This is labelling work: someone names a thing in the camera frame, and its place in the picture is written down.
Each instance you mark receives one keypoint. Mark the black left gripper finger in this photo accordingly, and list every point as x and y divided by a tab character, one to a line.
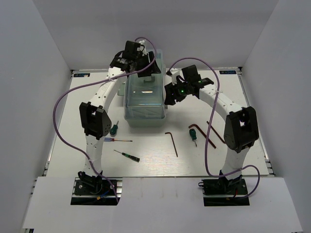
142	63
153	68

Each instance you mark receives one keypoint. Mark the blue red handled screwdriver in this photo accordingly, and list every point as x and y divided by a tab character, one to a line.
110	139

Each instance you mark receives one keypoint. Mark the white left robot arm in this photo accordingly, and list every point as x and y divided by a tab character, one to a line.
94	114

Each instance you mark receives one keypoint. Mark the long brown hex key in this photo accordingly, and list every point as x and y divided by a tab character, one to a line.
218	135

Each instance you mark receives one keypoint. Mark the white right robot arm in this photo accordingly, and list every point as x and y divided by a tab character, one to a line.
241	127

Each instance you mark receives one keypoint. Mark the black green precision screwdriver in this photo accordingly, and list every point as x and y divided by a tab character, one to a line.
133	158

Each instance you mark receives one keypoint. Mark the thick brown hex key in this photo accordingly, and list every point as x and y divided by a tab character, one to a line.
202	132

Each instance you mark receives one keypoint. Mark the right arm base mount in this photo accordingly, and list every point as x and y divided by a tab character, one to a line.
221	192

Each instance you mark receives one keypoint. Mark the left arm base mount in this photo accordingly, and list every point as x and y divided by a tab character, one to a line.
95	191

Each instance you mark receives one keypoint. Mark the small dark hex key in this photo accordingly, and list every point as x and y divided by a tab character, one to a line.
174	146

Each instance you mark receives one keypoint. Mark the stubby green screwdriver orange cap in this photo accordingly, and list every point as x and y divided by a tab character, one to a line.
192	133

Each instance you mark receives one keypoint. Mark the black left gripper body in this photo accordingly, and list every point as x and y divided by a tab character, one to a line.
135	59

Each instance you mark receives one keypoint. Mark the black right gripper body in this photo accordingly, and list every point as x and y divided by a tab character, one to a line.
179	90

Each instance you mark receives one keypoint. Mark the green cantilever toolbox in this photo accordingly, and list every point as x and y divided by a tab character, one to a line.
144	98

